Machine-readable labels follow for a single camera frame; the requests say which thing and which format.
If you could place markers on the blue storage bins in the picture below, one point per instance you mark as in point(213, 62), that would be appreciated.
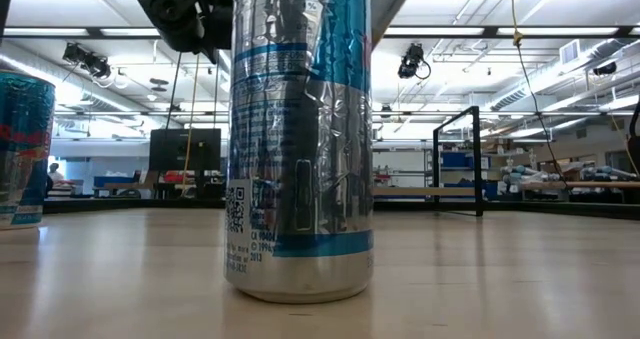
point(455, 159)

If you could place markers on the black rig camera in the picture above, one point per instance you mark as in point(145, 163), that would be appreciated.
point(411, 61)
point(87, 61)

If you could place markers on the black monitor back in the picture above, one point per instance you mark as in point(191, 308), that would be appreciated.
point(185, 149)

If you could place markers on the blue silver Red Bull can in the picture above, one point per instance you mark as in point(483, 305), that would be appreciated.
point(300, 179)
point(25, 154)

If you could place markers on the person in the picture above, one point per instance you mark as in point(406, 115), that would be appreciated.
point(55, 174)

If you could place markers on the wooden workbench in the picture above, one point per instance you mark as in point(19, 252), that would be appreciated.
point(600, 184)

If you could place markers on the wooden shelf with black frame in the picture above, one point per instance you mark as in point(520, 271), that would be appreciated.
point(477, 159)

